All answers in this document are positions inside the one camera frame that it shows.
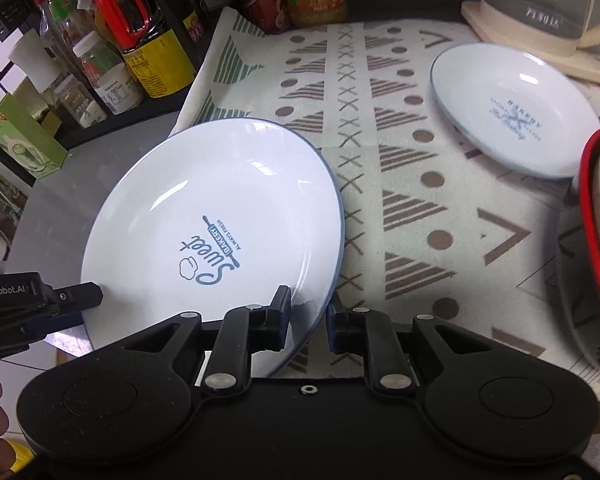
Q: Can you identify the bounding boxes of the large bottle with red handle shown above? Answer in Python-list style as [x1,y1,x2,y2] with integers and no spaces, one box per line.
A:
[87,0,196,99]

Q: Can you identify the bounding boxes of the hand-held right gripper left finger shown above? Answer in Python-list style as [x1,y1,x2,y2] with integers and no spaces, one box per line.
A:
[105,285,294,394]

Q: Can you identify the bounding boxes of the green label sauce bottle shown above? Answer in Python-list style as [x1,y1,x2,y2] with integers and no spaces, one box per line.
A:
[40,0,89,52]

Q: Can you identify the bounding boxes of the cream kettle base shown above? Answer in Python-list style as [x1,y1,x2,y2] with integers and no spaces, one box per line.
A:
[461,0,600,86]

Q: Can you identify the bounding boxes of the white labelled jar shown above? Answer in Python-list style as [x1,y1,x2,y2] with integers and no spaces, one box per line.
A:
[92,67,144,115]

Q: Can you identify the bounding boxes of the red and black bowl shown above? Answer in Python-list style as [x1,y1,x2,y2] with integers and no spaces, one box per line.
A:
[555,125,600,379]

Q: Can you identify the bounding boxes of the red drink can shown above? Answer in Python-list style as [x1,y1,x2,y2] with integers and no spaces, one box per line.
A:
[232,0,292,35]

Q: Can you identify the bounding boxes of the glass electric kettle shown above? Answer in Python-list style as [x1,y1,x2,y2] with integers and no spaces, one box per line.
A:
[480,0,600,59]

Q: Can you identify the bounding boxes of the patterned fringed table mat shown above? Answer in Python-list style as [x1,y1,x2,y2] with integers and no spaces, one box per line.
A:
[172,7,600,402]

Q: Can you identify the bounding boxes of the large white deep plate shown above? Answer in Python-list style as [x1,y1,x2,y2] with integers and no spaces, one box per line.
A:
[80,119,346,379]

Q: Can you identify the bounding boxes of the white lid jar green contents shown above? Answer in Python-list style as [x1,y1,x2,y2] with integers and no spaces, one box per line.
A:
[72,31,124,86]

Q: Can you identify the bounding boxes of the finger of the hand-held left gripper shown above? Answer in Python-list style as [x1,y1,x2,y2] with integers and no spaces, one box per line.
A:
[42,282,104,307]
[27,309,84,337]

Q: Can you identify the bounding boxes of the green tea carton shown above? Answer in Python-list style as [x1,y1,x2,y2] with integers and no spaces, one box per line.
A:
[0,92,69,180]

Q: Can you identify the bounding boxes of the small clear spice jar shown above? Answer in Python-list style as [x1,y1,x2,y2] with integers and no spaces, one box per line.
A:
[55,75,109,129]

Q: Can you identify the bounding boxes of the black metal shelf rack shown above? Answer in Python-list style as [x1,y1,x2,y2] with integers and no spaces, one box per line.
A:
[0,0,216,152]

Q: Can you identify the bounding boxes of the dark sauce bottle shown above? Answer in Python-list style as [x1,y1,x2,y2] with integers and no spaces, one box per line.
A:
[152,0,214,47]

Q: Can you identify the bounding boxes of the small white printed plate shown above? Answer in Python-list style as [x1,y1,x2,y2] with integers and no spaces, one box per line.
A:
[430,42,600,180]

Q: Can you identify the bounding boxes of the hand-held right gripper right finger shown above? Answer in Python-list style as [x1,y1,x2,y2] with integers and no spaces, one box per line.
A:
[325,304,547,394]

